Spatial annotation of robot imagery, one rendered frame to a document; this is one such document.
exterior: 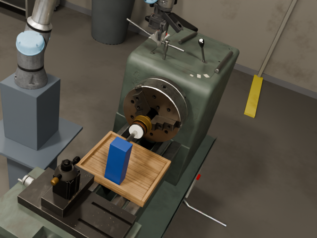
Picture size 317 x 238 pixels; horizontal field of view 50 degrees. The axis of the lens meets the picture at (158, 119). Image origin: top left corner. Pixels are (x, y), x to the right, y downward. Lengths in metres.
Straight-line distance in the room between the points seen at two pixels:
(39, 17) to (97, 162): 0.72
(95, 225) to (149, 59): 0.87
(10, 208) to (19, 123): 0.53
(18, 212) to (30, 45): 0.70
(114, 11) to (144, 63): 2.57
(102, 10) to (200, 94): 2.80
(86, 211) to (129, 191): 0.27
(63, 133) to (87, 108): 1.41
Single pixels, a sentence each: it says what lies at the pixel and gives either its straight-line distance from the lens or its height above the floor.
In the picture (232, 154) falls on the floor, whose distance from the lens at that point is 3.33.
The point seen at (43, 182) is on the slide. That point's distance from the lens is 1.46.
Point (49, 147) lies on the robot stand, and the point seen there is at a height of 0.75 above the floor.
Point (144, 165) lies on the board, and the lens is 1.69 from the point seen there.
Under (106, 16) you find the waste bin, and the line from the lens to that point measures 4.32.
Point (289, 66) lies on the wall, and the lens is 4.71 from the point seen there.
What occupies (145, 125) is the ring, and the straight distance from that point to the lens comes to 1.56.
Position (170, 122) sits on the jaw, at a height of 1.12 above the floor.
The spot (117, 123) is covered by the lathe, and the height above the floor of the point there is 0.79.
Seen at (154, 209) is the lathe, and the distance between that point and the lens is 1.97.
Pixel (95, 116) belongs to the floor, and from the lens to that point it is 3.29.
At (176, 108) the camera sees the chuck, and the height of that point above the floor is 1.18.
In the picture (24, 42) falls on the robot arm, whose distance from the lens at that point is 1.62.
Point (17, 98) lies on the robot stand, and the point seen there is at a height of 1.05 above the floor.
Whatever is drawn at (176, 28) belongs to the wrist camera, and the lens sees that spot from 1.66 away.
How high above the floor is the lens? 2.10
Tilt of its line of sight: 38 degrees down
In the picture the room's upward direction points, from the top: 16 degrees clockwise
